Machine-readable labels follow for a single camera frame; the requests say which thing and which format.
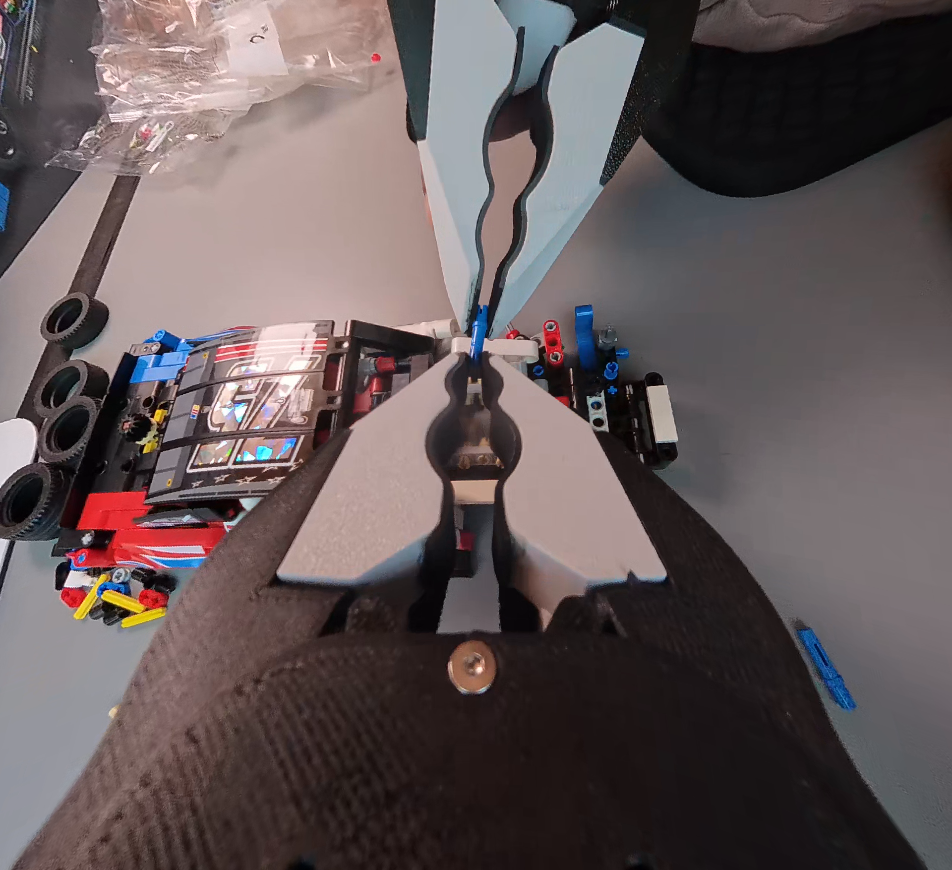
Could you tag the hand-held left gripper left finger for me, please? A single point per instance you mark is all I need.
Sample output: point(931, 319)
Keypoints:
point(357, 513)

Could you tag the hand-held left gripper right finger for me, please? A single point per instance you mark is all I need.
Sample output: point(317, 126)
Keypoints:
point(587, 513)

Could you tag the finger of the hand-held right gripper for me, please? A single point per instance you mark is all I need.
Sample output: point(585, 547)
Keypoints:
point(587, 118)
point(457, 104)

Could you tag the toy brick race car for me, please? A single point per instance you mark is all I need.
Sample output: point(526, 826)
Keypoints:
point(245, 394)

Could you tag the long blue brick pin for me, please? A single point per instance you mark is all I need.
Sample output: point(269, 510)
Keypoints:
point(479, 330)

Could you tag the grey desk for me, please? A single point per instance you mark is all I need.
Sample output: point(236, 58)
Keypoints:
point(744, 364)

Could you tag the person's right hand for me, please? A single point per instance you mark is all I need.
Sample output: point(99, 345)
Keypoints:
point(517, 122)

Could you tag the black chair armrest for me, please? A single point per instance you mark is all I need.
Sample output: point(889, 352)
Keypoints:
point(781, 126)

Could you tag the pile of small loose bricks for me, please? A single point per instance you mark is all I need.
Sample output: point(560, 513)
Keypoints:
point(111, 598)

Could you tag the black rubber toy tyre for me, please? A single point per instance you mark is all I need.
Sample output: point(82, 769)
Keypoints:
point(89, 334)
point(52, 513)
point(85, 442)
point(97, 383)

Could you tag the blue brick connector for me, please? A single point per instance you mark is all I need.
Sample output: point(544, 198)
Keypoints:
point(825, 665)

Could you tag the white book stand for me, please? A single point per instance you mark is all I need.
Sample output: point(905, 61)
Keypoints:
point(15, 450)

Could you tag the toy car set box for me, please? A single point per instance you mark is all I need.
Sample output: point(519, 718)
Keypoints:
point(30, 104)

